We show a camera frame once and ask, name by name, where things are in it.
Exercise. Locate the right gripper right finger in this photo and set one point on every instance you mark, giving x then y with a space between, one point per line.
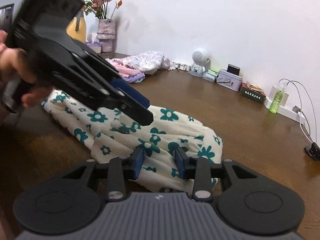
198 169

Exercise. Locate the yellow thermos jug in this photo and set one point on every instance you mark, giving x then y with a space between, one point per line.
77 27

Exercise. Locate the white block letters ornament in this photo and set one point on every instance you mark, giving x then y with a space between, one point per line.
181 66

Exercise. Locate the dark red tea box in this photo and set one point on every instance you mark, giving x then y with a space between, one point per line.
252 94

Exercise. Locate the pink floral white garment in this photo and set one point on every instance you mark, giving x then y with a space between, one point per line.
148 62

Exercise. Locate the purple tissue box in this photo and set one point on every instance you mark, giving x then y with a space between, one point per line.
95 46

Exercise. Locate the small black box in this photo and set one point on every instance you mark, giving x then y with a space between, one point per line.
233 69

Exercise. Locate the green spray bottle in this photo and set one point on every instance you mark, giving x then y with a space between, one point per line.
276 95

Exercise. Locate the pink blue folded garment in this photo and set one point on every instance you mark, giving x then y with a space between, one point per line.
129 74

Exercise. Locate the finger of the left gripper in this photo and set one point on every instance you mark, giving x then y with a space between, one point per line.
129 107
129 90

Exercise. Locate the white astronaut figurine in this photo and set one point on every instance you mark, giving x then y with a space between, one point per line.
200 59

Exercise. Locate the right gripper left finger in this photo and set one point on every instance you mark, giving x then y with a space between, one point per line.
121 169

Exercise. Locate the pink rose bouquet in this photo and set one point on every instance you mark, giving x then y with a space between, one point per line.
99 8

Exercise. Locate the green white small box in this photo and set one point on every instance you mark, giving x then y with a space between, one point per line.
211 75

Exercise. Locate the grey tin box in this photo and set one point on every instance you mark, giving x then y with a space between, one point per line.
229 80

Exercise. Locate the black phone holder clamp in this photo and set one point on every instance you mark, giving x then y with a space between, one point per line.
313 151

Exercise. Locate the person left hand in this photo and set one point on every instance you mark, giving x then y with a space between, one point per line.
14 63

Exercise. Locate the cream floral green dress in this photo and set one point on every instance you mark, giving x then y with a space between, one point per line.
110 133

